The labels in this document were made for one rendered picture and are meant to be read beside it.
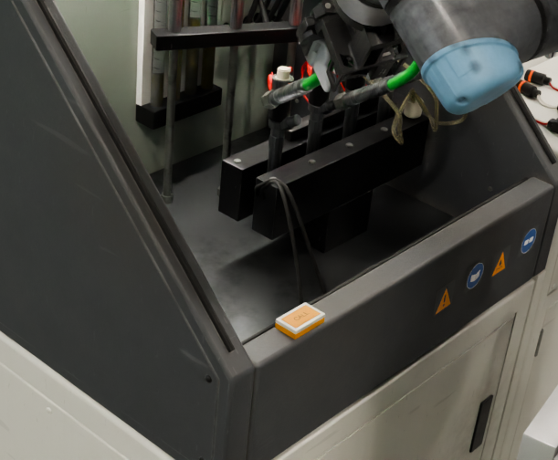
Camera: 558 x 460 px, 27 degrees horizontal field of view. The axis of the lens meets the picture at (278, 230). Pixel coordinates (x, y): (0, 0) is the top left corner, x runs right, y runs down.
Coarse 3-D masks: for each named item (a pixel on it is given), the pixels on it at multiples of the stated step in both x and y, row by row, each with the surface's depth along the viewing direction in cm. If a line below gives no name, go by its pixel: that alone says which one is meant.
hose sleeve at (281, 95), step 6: (300, 78) 132; (294, 84) 132; (300, 84) 131; (276, 90) 136; (282, 90) 134; (288, 90) 133; (294, 90) 132; (300, 90) 131; (306, 90) 131; (270, 96) 137; (276, 96) 136; (282, 96) 135; (288, 96) 134; (294, 96) 133; (270, 102) 137; (276, 102) 137; (282, 102) 136
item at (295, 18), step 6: (294, 0) 161; (300, 0) 161; (294, 6) 161; (300, 6) 162; (294, 12) 162; (300, 12) 162; (294, 18) 162; (300, 18) 163; (294, 24) 163; (402, 72) 153; (420, 72) 150; (378, 78) 156; (384, 78) 155; (414, 78) 152; (420, 78) 151
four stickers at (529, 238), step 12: (528, 240) 161; (504, 252) 156; (480, 264) 152; (504, 264) 158; (468, 276) 150; (480, 276) 154; (492, 276) 157; (444, 288) 146; (468, 288) 152; (444, 300) 148
